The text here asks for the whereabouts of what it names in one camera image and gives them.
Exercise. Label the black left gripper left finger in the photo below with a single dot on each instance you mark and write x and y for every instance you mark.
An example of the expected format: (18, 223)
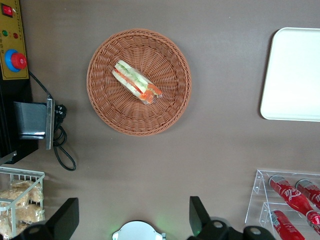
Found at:
(65, 217)

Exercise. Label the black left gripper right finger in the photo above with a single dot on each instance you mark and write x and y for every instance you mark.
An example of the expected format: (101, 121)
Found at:
(198, 217)

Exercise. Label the plastic-wrapped sandwich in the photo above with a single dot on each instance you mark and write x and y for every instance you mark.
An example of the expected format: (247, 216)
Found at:
(135, 81)

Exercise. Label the round brown wicker basket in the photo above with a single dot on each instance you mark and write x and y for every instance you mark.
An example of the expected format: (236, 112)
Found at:
(165, 62)

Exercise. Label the white rectangular tray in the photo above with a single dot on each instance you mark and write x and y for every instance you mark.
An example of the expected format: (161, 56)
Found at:
(292, 77)

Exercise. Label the bagged crispy snack packet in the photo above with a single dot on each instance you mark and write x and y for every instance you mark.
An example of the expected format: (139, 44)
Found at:
(37, 193)
(5, 226)
(28, 213)
(21, 184)
(15, 196)

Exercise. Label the clear acrylic bottle rack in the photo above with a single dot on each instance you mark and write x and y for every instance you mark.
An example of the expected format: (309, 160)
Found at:
(257, 200)

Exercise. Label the white round device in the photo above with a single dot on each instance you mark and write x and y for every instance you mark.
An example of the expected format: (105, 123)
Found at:
(138, 231)

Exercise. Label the red cola bottle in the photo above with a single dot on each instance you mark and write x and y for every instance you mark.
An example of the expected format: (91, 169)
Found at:
(285, 226)
(310, 191)
(291, 195)

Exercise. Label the black metal chute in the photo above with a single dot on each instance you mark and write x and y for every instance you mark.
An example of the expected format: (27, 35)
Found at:
(31, 120)

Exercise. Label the black machine with yellow panel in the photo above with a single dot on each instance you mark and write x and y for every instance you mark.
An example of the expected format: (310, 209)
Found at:
(12, 90)

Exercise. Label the red emergency stop button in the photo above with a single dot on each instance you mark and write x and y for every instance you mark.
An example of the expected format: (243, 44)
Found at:
(17, 61)

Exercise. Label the red indicator light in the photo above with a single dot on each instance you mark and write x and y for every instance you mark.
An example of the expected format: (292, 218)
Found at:
(15, 35)

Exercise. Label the green indicator light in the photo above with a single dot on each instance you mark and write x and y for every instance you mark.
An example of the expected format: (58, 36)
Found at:
(5, 33)

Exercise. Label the red rocker switch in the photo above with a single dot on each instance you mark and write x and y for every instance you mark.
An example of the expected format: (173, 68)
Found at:
(6, 10)

